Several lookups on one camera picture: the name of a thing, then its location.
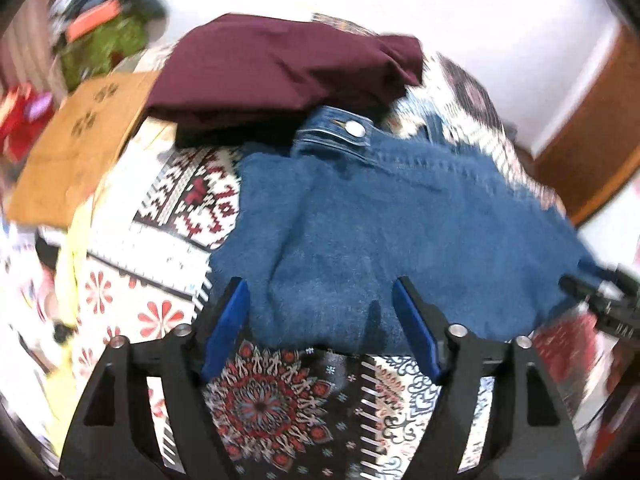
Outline grey-green plush toy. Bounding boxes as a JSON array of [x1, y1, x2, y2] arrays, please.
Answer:
[[120, 0, 171, 41]]

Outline brown wooden door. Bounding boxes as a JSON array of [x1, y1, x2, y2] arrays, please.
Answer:
[[532, 25, 640, 226]]

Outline striped red curtain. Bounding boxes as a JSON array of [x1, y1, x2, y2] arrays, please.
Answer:
[[0, 0, 71, 96]]

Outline yellow cloth strip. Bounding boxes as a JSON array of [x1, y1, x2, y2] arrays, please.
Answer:
[[52, 190, 93, 331]]

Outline patchwork printed bedspread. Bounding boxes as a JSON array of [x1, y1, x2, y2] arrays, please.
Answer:
[[30, 12, 608, 480]]

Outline blue denim jeans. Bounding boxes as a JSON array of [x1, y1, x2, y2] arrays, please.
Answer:
[[207, 105, 608, 356]]

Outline orange box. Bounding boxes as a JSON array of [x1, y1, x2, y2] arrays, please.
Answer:
[[65, 0, 123, 41]]

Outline red plush toy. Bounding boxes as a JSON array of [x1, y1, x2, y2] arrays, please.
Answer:
[[0, 85, 56, 161]]

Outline maroon folded garment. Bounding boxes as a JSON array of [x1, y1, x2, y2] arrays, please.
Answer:
[[142, 12, 426, 128]]

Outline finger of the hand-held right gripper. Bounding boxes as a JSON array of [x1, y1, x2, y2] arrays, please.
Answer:
[[559, 269, 640, 302], [582, 300, 640, 346]]

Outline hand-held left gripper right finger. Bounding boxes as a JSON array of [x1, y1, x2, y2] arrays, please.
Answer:
[[391, 276, 586, 480]]

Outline green cloth-covered cabinet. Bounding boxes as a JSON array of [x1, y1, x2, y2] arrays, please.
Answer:
[[57, 15, 151, 91]]

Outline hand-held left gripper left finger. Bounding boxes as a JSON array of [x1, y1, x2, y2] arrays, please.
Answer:
[[59, 276, 251, 480]]

